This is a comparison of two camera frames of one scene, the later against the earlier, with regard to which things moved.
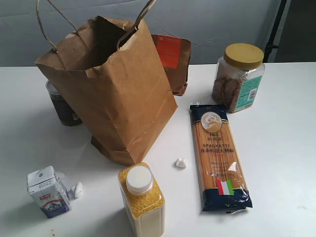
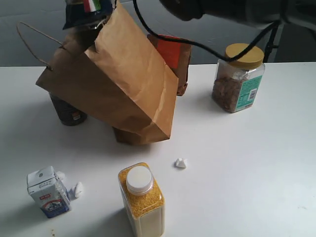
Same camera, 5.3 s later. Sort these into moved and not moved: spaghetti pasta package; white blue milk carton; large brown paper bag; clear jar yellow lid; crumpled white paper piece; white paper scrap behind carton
Moved: large brown paper bag; spaghetti pasta package
Not moved: crumpled white paper piece; white blue milk carton; white paper scrap behind carton; clear jar yellow lid
